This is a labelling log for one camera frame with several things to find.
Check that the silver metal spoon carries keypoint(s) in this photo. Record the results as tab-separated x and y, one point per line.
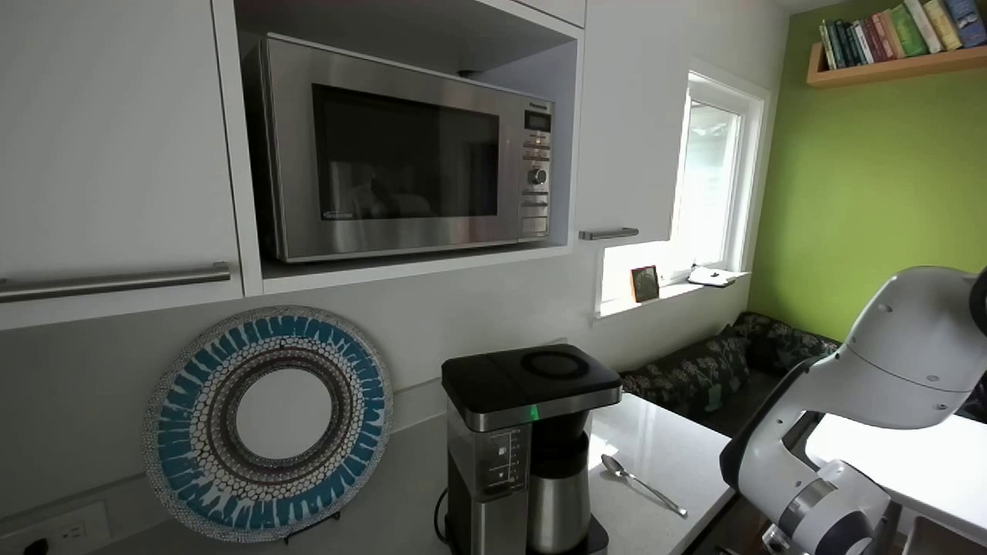
622	473

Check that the white cabinet door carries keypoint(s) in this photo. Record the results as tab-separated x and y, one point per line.
631	115
112	151

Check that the wooden bookshelf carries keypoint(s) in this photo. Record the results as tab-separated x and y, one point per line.
829	77

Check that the white side table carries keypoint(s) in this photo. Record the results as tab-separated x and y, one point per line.
940	470

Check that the white window frame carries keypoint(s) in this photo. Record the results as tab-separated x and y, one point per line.
717	174

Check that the small black window clock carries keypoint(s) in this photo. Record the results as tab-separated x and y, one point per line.
646	284

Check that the white upper cabinet door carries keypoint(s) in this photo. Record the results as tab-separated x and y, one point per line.
112	151

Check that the dark patterned sofa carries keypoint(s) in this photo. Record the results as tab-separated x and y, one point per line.
727	377

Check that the blue woven round plate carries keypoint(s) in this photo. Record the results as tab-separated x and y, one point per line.
269	422

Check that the steel cabinet handle left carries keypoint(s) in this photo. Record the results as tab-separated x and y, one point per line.
53	286

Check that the stainless steel microwave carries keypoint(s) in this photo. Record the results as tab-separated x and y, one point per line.
373	159

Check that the white right cabinet door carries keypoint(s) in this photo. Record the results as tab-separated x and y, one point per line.
631	115

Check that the white wall outlet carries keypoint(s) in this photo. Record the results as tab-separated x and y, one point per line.
80	530

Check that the steel cabinet handle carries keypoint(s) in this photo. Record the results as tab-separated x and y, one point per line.
608	232
53	286

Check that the steel cabinet handle right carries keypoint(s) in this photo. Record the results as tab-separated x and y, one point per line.
608	232

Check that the black steel coffee maker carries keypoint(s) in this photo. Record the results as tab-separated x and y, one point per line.
521	451

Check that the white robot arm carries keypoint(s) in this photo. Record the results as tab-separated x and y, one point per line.
912	358

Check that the row of books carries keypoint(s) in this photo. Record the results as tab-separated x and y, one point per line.
912	27

